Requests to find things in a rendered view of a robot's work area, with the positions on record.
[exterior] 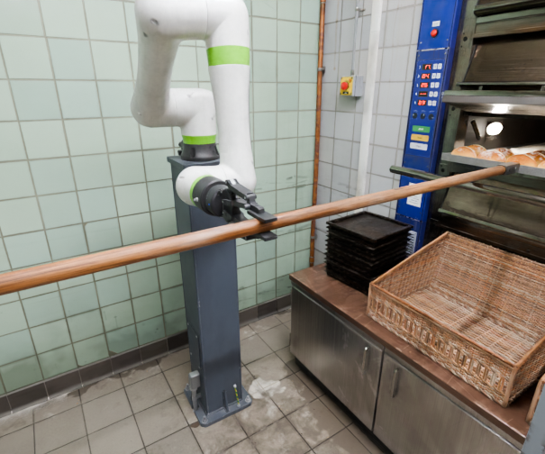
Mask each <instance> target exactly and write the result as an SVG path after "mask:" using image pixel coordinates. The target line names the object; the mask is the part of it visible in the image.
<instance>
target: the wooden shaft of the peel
mask: <svg viewBox="0 0 545 454"><path fill-rule="evenodd" d="M504 172H505V167H504V166H497V167H493V168H485V169H481V170H477V171H473V172H468V173H464V174H460V175H456V176H452V177H444V178H440V179H435V180H431V181H427V182H422V183H419V184H414V185H409V186H402V187H398V188H394V189H389V190H386V191H381V192H376V193H373V194H368V195H361V196H356V197H352V198H348V199H344V200H340V201H335V202H331V203H327V204H319V205H315V206H311V207H306V208H302V209H298V210H294V211H290V212H285V213H278V214H273V215H275V216H276V217H277V221H275V222H268V223H263V222H261V221H259V220H257V219H252V220H248V221H244V222H237V223H232V224H227V225H224V226H219V227H215V228H211V229H206V230H202V231H198V232H190V233H186V234H182V235H178V236H173V237H169V238H165V239H161V240H156V241H149V242H144V243H141V244H136V245H131V246H128V247H123V248H120V249H115V250H108V251H103V252H98V253H95V254H90V255H86V256H82V257H77V258H73V259H66V260H62V261H57V262H53V263H49V264H44V265H40V266H36V267H32V268H24V269H20V270H15V271H12V272H7V273H3V274H0V295H7V294H11V293H14V292H18V291H22V290H26V289H30V288H34V287H37V286H44V285H47V284H51V283H56V282H59V281H63V280H67V279H71V278H74V277H82V276H85V275H89V274H93V273H96V272H100V271H104V270H108V269H112V268H118V267H122V266H126V265H130V264H134V263H138V262H142V261H145V260H149V259H155V258H159V257H164V256H167V255H171V254H175V253H179V252H182V251H186V250H193V249H197V248H201V247H204V246H208V245H212V244H216V243H220V242H224V241H230V240H234V239H238V238H242V237H246V236H250V235H253V234H257V233H261V232H267V231H272V230H275V229H279V228H283V227H287V226H290V225H294V224H299V223H302V222H309V221H312V220H316V219H320V218H324V217H328V216H332V215H335V214H339V213H346V212H349V211H354V210H358V209H361V208H365V207H369V206H372V205H376V204H383V203H387V202H391V201H394V200H398V199H402V198H406V197H410V196H414V195H420V194H424V193H428V192H432V191H436V190H440V189H443V188H447V187H451V186H457V185H462V184H466V183H469V182H473V181H477V180H480V179H484V178H489V177H495V176H499V175H502V174H503V173H504Z"/></svg>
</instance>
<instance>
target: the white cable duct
mask: <svg viewBox="0 0 545 454"><path fill-rule="evenodd" d="M382 4H383V0H373V4H372V14H371V24H370V35H369V45H368V65H367V76H366V86H365V97H364V108H363V118H362V129H361V139H360V150H359V170H358V181H357V191H356V196H361V195H364V194H365V184H366V174H367V164H368V146H369V137H370V127H371V118H372V108H373V99H374V89H375V79H376V70H377V52H378V42H379V33H380V23H381V14H382Z"/></svg>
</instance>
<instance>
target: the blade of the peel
mask: <svg viewBox="0 0 545 454"><path fill-rule="evenodd" d="M441 159H442V160H447V161H452V162H458V163H463V164H469V165H474V166H479V167H484V168H493V167H496V166H497V165H498V164H503V163H506V162H501V161H494V160H489V159H478V158H471V157H466V156H460V155H454V154H451V152H448V153H442V155H441ZM517 173H521V174H526V175H532V176H537V177H545V168H536V167H530V166H524V165H520V167H519V171H518V172H517Z"/></svg>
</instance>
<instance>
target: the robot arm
mask: <svg viewBox="0 0 545 454"><path fill-rule="evenodd" d="M134 13H135V21H136V28H137V36H138V69H137V77H136V83H135V88H134V91H133V95H132V100H131V104H130V108H131V112H132V116H133V118H134V119H135V120H136V121H137V122H138V123H139V124H141V125H143V126H145V127H149V128H159V127H179V128H180V129H181V136H182V138H183V140H182V141H181V142H180V143H179V144H178V146H179V147H181V150H178V151H177V154H178V155H179V156H181V159H182V160H184V161H211V160H216V159H220V164H219V165H218V166H206V167H198V166H193V167H189V168H186V169H184V170H183V171H182V172H181V173H180V174H179V175H178V177H177V182H176V190H177V194H178V196H179V197H180V199H181V200H182V201H183V202H185V203H186V204H190V205H192V206H196V207H198V208H199V209H201V210H202V211H204V212H205V213H207V214H209V215H211V216H218V217H221V218H223V219H224V220H225V221H226V222H228V223H229V224H232V223H234V222H235V223H237V222H244V221H248V218H247V217H245V216H244V213H243V212H242V211H241V210H240V208H242V209H245V210H247V214H248V215H250V216H252V217H254V218H256V219H257V220H259V221H261V222H263V223H268V222H275V221H277V217H276V216H275V215H273V214H271V213H268V212H266V211H265V208H264V207H263V206H261V205H259V204H258V203H257V202H256V201H255V199H256V198H257V195H256V194H255V193H253V190H254V189H255V186H256V183H257V179H256V174H255V169H254V164H253V157H252V152H251V151H252V148H251V139H250V26H249V14H248V10H247V7H246V5H245V4H244V3H243V1H242V0H135V4H134ZM182 41H204V43H205V49H206V56H207V62H208V72H209V77H210V81H211V86H212V90H213V92H211V91H209V90H206V89H202V88H170V82H171V76H172V71H173V67H174V62H175V58H176V55H177V50H178V47H179V44H180V43H181V42H182ZM215 113H216V115H215ZM216 120H217V128H218V139H219V151H218V149H217V147H216ZM219 152H220V153H219ZM245 210H244V211H245ZM242 239H244V240H246V241H250V240H254V239H262V240H263V241H272V240H275V239H277V235H276V234H275V233H274V232H272V231H267V232H261V233H257V234H253V235H250V236H246V237H242Z"/></svg>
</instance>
